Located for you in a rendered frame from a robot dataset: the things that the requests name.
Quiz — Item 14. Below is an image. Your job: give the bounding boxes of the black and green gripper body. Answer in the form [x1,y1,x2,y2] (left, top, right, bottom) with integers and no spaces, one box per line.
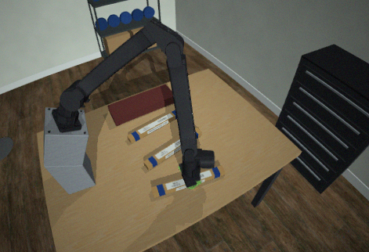
[179,163,201,188]

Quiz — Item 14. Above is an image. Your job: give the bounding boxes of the long tan cardboard box with blue bands and white label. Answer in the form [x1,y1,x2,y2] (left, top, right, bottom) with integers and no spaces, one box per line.
[151,165,225,197]

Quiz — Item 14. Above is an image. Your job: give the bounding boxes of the brown rectangular box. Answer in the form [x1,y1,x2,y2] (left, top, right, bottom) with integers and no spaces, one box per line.
[143,128,202,170]

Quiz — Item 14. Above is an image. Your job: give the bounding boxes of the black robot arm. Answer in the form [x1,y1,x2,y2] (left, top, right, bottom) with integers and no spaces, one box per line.
[52,19,215,177]

